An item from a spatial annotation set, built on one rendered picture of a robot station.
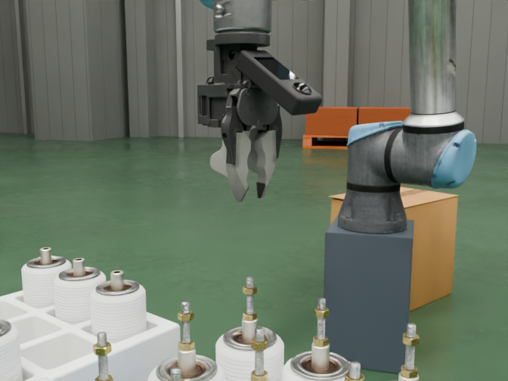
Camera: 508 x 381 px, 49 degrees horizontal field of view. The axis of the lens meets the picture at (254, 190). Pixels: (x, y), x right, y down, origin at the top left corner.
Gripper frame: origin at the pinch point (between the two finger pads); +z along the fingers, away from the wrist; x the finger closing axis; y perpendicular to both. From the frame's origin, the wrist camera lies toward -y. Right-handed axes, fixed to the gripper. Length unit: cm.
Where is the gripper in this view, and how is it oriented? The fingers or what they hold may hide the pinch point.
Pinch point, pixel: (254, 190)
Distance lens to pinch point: 73.6
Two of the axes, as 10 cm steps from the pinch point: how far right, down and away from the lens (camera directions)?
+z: 0.0, 9.9, 1.7
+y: -7.1, -1.2, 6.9
